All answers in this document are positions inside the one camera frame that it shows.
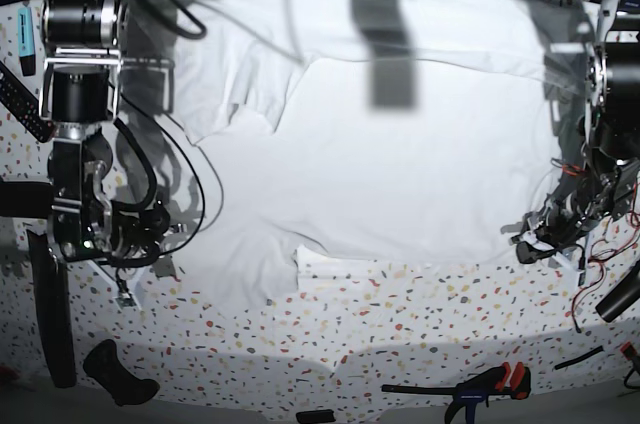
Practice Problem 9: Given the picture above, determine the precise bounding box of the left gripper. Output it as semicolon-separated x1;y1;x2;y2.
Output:
510;191;608;270

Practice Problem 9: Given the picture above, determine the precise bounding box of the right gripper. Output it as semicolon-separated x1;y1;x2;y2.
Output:
107;198;187;294

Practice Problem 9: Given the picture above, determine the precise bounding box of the white T-shirt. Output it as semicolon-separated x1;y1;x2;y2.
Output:
126;0;594;311

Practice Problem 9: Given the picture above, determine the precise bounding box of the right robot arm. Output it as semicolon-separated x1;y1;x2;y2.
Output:
38;0;206;271

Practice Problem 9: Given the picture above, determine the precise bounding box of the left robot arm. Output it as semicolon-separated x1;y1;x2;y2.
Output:
511;0;639;264

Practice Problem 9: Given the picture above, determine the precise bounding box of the black cylindrical tube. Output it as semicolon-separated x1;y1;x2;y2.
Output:
27;230;77;389

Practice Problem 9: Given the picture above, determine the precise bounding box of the black cylinder right edge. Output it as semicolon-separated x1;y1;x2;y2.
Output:
596;262;639;323

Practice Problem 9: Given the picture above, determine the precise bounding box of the black tape strip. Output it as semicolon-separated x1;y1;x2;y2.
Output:
0;181;54;219

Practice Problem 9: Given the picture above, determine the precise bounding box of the black orange bar clamp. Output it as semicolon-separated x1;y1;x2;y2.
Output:
381;362;532;424

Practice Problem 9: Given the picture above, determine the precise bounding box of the small orange clip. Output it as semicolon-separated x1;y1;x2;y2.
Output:
621;342;635;359

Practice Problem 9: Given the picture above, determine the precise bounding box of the black TV remote control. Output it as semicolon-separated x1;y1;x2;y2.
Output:
0;63;55;143

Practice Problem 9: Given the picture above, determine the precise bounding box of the terrazzo patterned table cloth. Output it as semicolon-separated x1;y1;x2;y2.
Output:
0;0;640;423

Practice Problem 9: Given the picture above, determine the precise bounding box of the light blue highlighter marker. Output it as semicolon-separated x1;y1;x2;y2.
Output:
17;6;36;77

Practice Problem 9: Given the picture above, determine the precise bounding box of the small black rectangular device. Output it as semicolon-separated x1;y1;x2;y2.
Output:
296;409;336;424

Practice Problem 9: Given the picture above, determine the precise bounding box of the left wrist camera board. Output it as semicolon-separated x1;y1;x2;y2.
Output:
576;270;586;288

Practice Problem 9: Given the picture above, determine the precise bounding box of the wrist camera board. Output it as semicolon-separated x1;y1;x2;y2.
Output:
576;270;586;288
115;293;140;309

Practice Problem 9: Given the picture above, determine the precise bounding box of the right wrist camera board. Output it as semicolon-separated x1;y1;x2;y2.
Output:
115;293;140;309

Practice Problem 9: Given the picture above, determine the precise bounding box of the red black wire bundle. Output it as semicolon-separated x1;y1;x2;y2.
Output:
552;155;640;334

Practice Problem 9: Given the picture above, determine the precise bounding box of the short black cable piece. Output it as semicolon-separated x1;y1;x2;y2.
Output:
553;345;605;371

